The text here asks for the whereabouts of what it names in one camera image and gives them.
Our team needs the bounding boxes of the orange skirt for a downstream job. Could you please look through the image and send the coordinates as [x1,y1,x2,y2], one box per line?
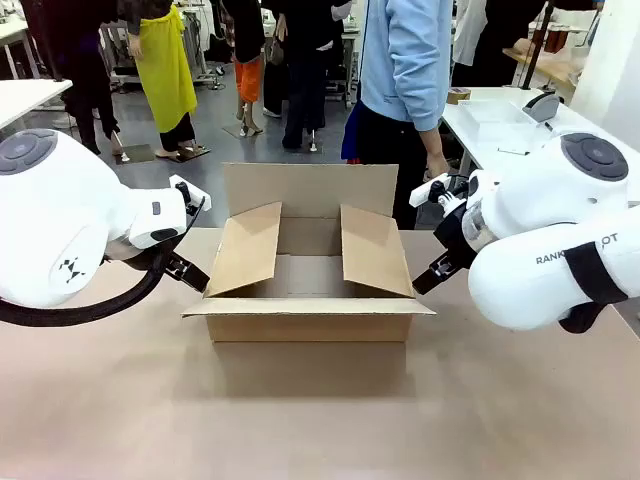
[233,56,265,104]

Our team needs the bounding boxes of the wooden table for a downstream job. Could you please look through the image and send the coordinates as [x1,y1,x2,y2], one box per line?
[501,46,582,97]

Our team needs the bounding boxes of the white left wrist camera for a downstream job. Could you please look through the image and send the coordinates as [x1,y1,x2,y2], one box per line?
[168,174,213,212]

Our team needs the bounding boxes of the grey tape dispenser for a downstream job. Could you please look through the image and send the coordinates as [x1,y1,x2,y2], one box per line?
[521,91,565,124]

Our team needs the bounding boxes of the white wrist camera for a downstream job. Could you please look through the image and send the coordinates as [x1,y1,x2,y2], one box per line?
[168,174,213,212]
[408,172,471,209]

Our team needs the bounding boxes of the black strap on arm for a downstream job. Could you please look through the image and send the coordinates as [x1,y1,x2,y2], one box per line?
[563,243,629,306]

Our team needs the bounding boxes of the figure in black clothes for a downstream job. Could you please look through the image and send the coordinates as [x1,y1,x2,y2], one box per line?
[260,0,352,152]

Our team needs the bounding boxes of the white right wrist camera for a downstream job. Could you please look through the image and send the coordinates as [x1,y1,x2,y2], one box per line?
[408,172,471,209]

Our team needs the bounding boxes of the person's left forearm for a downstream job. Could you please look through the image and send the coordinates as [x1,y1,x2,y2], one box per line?
[417,125,447,164]

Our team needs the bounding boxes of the black pole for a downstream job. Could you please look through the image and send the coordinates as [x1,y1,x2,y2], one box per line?
[521,0,557,92]

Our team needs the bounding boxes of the black trousers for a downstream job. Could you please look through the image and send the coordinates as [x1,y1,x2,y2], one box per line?
[342,98,427,231]

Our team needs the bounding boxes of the mannequin in black top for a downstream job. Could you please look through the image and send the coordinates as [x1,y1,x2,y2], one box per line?
[221,0,267,139]

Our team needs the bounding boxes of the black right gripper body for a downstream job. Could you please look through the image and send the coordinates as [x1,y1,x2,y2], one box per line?
[432,191,477,267]

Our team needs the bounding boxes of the brown cardboard box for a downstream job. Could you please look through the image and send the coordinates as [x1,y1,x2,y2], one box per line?
[180,162,438,344]

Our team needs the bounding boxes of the mannequin with yellow apron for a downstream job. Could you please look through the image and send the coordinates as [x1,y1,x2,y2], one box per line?
[126,0,212,162]

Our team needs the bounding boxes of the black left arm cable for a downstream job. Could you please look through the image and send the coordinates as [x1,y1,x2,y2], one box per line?
[0,197,207,329]

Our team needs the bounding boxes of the white table with tray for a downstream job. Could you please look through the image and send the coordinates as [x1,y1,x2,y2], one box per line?
[441,86,640,206]

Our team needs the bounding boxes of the clear plastic tray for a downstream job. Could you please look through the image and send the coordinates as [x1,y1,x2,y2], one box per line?
[456,98,545,147]

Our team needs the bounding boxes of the person's left hand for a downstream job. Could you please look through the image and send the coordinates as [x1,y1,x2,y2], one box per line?
[423,156,452,183]

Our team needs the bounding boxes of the mannequin in black dress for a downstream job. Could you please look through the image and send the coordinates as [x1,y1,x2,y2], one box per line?
[20,0,132,157]

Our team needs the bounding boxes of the person in light blue sweater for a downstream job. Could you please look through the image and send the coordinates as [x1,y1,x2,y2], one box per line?
[359,0,454,133]

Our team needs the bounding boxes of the white work table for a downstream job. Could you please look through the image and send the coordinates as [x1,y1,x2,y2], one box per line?
[0,78,75,130]

